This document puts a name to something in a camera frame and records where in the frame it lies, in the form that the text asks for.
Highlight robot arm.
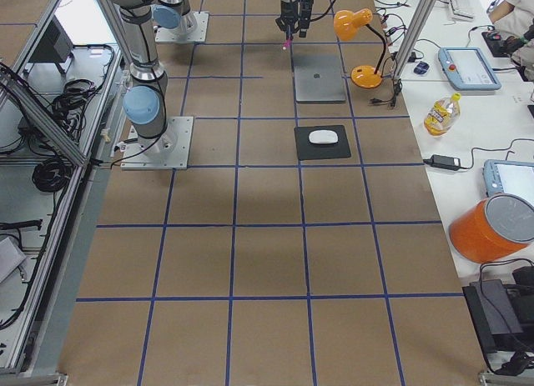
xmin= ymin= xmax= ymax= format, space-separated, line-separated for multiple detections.
xmin=107 ymin=0 xmax=314 ymax=124
xmin=152 ymin=0 xmax=299 ymax=38

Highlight coiled black cables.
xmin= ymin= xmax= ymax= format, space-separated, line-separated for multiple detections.
xmin=32 ymin=156 xmax=70 ymax=193

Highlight black power adapter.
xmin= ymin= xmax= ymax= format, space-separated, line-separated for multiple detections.
xmin=423 ymin=154 xmax=461 ymax=171

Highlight white keyboard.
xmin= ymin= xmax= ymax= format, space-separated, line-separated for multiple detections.
xmin=446 ymin=0 xmax=475 ymax=22

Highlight orange desk lamp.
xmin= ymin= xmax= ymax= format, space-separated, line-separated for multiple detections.
xmin=333 ymin=9 xmax=385 ymax=89

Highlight orange cylindrical container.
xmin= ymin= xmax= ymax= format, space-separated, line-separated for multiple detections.
xmin=448 ymin=193 xmax=533 ymax=263

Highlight silver laptop notebook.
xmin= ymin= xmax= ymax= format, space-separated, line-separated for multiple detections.
xmin=293 ymin=54 xmax=345 ymax=103

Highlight seated person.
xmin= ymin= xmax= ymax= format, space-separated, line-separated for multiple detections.
xmin=489 ymin=0 xmax=533 ymax=81

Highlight black mousepad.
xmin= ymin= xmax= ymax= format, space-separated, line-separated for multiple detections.
xmin=294 ymin=125 xmax=351 ymax=160

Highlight blue teach pendant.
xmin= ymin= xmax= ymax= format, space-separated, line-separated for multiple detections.
xmin=483 ymin=159 xmax=533 ymax=204
xmin=437 ymin=48 xmax=501 ymax=91

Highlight white computer mouse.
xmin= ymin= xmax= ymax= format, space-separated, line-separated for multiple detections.
xmin=308 ymin=129 xmax=339 ymax=145

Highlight black equipment box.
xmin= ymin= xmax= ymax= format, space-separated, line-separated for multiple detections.
xmin=462 ymin=279 xmax=523 ymax=353

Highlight aluminium frame post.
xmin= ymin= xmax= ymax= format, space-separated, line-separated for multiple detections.
xmin=392 ymin=0 xmax=436 ymax=83

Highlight yellow drink bottle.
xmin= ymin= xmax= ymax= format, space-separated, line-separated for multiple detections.
xmin=423 ymin=93 xmax=461 ymax=136

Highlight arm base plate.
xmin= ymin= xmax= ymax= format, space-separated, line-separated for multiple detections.
xmin=119 ymin=117 xmax=194 ymax=170
xmin=153 ymin=10 xmax=209 ymax=44

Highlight small blue device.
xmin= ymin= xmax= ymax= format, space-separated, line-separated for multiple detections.
xmin=413 ymin=62 xmax=430 ymax=76

